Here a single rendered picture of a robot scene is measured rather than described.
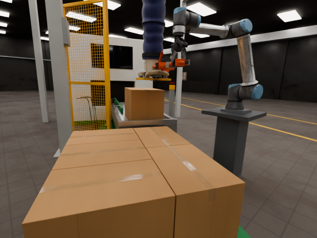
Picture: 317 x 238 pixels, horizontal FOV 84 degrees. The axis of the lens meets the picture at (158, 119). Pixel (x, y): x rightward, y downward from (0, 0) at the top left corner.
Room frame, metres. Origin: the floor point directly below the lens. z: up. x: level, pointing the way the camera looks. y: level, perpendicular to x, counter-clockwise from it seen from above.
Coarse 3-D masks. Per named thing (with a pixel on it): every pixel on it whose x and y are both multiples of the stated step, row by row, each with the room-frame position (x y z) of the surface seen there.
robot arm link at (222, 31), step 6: (204, 24) 1.63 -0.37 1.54; (210, 24) 1.69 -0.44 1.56; (186, 30) 1.52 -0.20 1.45; (192, 30) 1.57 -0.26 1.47; (198, 30) 1.60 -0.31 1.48; (204, 30) 1.63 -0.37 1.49; (210, 30) 1.66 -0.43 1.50; (216, 30) 1.69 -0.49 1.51; (222, 30) 1.73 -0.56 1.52; (228, 30) 1.75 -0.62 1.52; (222, 36) 1.79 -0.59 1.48; (228, 36) 1.79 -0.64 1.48
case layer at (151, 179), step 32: (128, 128) 1.81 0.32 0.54; (160, 128) 1.85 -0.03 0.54; (64, 160) 1.03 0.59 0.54; (96, 160) 1.04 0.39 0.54; (128, 160) 1.05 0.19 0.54; (160, 160) 1.07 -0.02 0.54; (192, 160) 1.08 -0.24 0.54; (64, 192) 0.71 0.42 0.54; (96, 192) 0.71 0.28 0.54; (128, 192) 0.72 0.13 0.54; (160, 192) 0.73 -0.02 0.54; (192, 192) 0.74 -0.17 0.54; (224, 192) 0.79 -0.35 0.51; (32, 224) 0.54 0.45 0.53; (64, 224) 0.57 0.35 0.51; (96, 224) 0.60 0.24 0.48; (128, 224) 0.64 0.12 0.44; (160, 224) 0.69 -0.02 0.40; (192, 224) 0.74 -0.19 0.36; (224, 224) 0.80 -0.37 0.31
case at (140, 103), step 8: (128, 88) 2.25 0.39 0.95; (136, 88) 2.31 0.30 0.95; (144, 88) 2.37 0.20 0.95; (152, 88) 2.44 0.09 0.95; (128, 96) 2.17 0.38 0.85; (136, 96) 2.00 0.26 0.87; (144, 96) 2.03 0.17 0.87; (152, 96) 2.06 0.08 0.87; (160, 96) 2.09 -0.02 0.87; (128, 104) 2.18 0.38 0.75; (136, 104) 2.00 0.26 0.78; (144, 104) 2.03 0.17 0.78; (152, 104) 2.06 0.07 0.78; (160, 104) 2.09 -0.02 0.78; (128, 112) 2.18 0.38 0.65; (136, 112) 2.00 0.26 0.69; (144, 112) 2.03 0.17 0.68; (152, 112) 2.06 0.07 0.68; (160, 112) 2.09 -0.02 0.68
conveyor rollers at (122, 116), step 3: (114, 102) 3.90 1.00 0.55; (120, 102) 3.94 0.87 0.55; (123, 102) 3.96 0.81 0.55; (123, 105) 3.51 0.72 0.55; (117, 108) 3.13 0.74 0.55; (123, 108) 3.16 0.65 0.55; (123, 111) 2.80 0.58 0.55; (120, 114) 2.60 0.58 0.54; (123, 114) 2.62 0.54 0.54; (120, 117) 2.35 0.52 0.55; (123, 117) 2.36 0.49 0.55; (126, 117) 2.37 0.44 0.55; (123, 120) 2.18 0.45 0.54
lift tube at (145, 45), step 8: (144, 24) 1.84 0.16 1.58; (152, 24) 1.80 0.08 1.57; (160, 24) 1.83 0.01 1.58; (144, 32) 1.86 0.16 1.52; (152, 32) 1.81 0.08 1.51; (160, 32) 1.84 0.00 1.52; (144, 40) 1.86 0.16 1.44; (152, 40) 1.81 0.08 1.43; (160, 40) 1.84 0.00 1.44; (144, 48) 1.84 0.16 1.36; (152, 48) 1.80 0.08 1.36; (160, 48) 1.83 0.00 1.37
